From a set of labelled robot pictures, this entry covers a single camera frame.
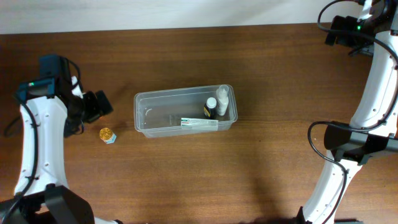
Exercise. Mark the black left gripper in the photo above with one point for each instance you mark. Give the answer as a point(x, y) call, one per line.
point(101, 103)

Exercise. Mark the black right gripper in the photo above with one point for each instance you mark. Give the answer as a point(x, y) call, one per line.
point(339, 31)

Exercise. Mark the gold lid small jar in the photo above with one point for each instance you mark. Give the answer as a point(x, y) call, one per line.
point(107, 135)

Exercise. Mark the white Panadol box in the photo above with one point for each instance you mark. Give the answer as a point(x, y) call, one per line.
point(200, 124)

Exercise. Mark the dark bottle white cap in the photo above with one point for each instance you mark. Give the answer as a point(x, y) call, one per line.
point(210, 108)

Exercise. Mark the white translucent squeeze bottle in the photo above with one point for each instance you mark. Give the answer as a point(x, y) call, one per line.
point(222, 99)

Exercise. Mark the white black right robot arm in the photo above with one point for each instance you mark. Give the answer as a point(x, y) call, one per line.
point(372, 131)

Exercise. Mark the clear plastic container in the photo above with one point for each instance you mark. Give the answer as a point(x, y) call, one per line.
point(157, 113)

